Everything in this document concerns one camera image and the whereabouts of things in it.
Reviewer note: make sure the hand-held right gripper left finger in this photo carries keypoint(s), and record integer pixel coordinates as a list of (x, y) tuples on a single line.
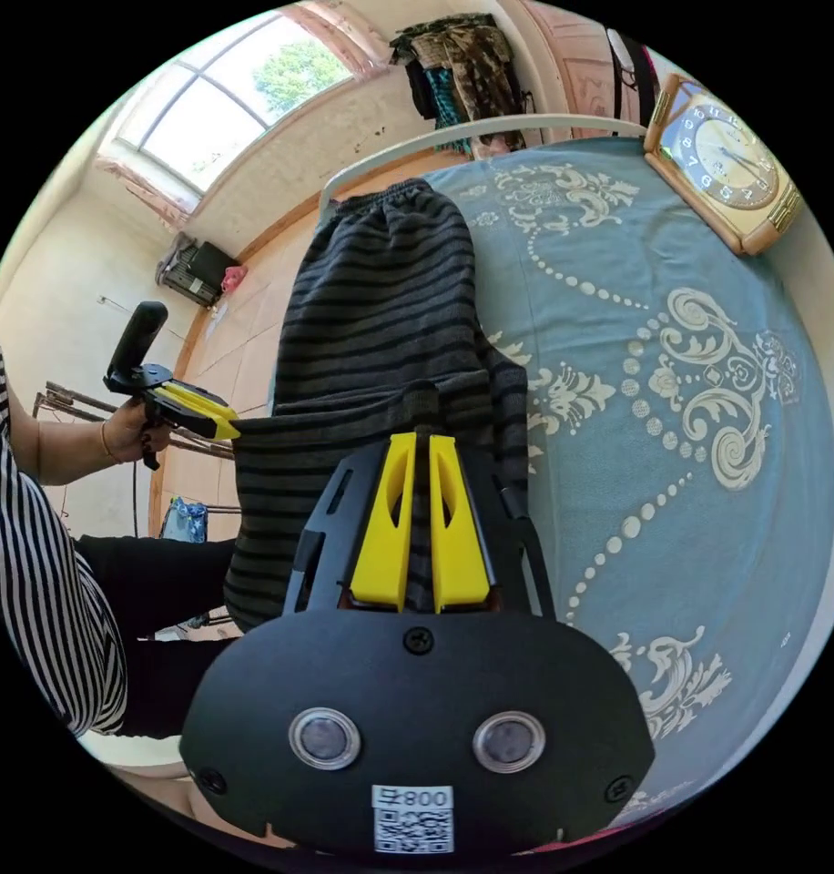
[(383, 546)]

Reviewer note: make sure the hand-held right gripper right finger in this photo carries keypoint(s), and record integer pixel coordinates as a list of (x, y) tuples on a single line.
[(461, 553)]

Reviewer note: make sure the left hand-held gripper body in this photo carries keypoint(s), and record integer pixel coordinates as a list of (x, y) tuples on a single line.
[(149, 384)]

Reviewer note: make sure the grey black striped pants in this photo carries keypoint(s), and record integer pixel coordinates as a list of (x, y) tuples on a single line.
[(376, 307)]

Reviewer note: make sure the person's left forearm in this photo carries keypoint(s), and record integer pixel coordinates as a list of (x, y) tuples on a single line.
[(69, 452)]

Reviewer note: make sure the person's left hand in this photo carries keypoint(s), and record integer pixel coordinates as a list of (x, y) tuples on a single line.
[(127, 430)]

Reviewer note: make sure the metal drying rack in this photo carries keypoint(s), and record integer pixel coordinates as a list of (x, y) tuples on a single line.
[(69, 403)]

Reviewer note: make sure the blue patterned cloth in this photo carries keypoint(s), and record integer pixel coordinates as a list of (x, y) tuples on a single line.
[(185, 520)]

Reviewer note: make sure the black crate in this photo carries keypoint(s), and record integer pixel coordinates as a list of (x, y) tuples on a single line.
[(198, 272)]

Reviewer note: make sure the pink bag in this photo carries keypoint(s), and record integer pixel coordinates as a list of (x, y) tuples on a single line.
[(234, 278)]

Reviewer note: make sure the bed with blue patterned quilt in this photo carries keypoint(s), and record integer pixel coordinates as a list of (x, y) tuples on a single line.
[(608, 491)]

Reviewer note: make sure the person's body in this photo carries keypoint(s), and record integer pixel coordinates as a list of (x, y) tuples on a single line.
[(34, 546)]

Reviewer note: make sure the arched window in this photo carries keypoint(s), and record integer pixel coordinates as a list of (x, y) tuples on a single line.
[(205, 116)]

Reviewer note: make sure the camouflage and teal clothes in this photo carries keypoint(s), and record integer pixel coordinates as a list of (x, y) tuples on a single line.
[(471, 75)]

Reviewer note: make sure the golden clock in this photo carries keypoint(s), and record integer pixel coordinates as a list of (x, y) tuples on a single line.
[(724, 160)]

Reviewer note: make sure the pink wooden door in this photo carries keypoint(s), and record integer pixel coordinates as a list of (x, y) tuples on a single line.
[(581, 61)]

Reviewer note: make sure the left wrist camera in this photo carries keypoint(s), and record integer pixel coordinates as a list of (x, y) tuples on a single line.
[(138, 334)]

